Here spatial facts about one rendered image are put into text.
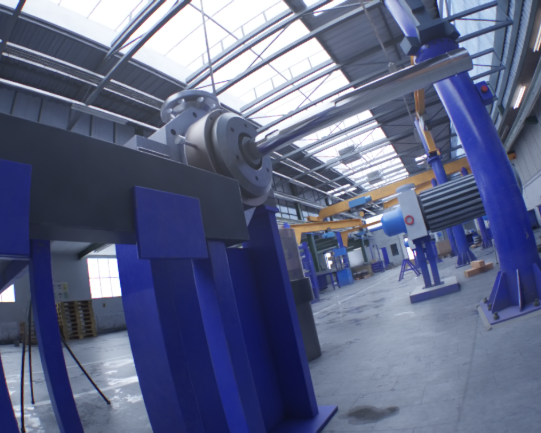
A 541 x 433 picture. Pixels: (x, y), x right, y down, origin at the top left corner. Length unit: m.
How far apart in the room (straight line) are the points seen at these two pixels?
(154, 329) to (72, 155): 0.51
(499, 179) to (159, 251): 2.20
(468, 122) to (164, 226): 2.27
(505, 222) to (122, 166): 2.24
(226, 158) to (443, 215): 3.67
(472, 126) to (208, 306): 2.21
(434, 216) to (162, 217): 3.97
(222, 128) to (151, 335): 0.65
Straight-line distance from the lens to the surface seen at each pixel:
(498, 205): 2.34
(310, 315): 2.46
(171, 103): 1.27
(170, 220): 0.49
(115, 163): 0.48
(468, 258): 7.81
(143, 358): 0.88
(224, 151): 0.94
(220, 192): 0.62
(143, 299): 0.82
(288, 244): 2.41
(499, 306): 2.41
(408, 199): 4.29
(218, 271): 0.57
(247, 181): 0.96
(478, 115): 2.48
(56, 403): 0.79
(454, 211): 4.32
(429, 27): 2.64
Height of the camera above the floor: 0.62
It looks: 14 degrees up
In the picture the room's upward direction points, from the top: 12 degrees counter-clockwise
